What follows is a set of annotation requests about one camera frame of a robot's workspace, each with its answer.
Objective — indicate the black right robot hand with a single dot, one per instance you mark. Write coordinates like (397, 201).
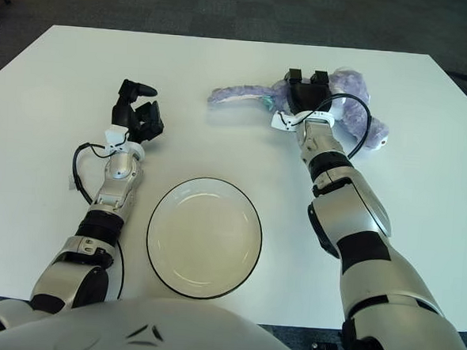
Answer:
(311, 98)

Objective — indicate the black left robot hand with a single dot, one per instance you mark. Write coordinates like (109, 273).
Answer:
(122, 114)

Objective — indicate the purple plush bunny doll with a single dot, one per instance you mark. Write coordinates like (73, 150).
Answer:
(354, 87)

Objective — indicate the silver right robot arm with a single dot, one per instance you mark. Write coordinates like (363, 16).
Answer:
(358, 214)

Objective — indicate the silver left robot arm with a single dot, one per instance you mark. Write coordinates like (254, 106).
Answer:
(116, 172)

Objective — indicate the white plate with black rim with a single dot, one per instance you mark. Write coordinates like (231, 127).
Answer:
(204, 236)

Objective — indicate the grey robot torso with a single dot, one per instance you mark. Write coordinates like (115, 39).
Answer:
(129, 331)

